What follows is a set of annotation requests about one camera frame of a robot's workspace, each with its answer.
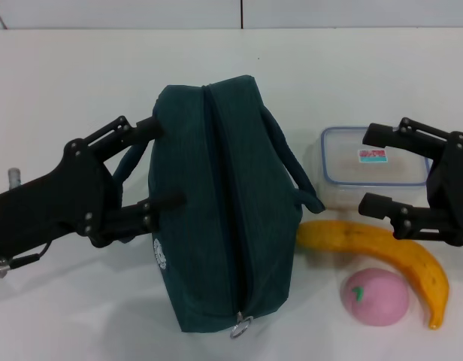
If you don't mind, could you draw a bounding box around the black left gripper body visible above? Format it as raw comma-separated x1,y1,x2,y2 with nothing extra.
0,138,123,264

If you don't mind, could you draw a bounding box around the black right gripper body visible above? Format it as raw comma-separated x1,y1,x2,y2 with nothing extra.
426,130,463,227

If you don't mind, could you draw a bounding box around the yellow banana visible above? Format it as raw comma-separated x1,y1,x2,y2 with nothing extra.
295,220,451,331

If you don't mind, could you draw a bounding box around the clear plastic food container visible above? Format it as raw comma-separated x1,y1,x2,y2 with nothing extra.
308,126,431,211

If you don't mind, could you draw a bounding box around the dark teal zippered lunch bag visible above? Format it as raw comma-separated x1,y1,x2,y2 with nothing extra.
111,74,325,340

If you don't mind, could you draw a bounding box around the pink toy peach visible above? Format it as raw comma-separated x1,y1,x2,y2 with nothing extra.
339,267,411,327

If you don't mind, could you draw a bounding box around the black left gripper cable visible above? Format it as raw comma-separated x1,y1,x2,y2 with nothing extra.
0,242,52,280

